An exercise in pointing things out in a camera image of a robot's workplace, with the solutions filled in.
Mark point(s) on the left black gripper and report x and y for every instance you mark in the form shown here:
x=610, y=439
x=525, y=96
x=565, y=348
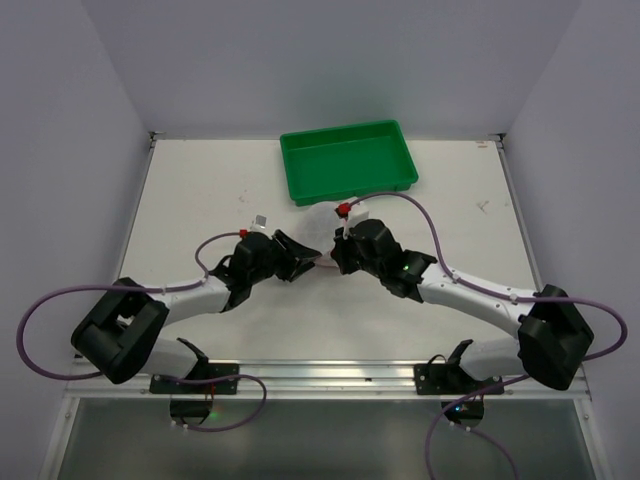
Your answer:
x=284, y=257

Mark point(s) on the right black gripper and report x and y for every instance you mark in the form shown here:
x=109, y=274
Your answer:
x=345, y=253

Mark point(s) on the white pink mesh laundry bag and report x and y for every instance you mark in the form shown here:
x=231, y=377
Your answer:
x=316, y=230

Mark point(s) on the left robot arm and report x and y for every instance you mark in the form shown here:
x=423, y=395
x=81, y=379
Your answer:
x=120, y=335

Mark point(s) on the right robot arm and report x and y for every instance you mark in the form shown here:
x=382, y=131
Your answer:
x=546, y=337

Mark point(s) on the green plastic tray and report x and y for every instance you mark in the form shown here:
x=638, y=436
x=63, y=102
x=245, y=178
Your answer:
x=346, y=161

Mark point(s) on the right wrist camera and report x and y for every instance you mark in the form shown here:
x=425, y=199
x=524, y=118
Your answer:
x=351, y=213

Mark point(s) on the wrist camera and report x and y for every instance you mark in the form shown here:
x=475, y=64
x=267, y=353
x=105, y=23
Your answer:
x=259, y=226
x=351, y=213

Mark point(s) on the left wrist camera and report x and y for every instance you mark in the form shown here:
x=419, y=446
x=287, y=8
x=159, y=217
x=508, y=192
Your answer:
x=259, y=226

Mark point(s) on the aluminium mounting rail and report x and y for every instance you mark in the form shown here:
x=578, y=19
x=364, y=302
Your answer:
x=329, y=380

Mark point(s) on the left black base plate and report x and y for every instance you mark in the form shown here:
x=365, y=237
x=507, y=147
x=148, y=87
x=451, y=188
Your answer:
x=210, y=377

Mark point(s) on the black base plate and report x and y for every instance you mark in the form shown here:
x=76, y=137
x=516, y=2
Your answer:
x=210, y=377
x=444, y=376

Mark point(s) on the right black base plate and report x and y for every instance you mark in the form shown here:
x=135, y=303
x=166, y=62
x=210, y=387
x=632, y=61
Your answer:
x=444, y=376

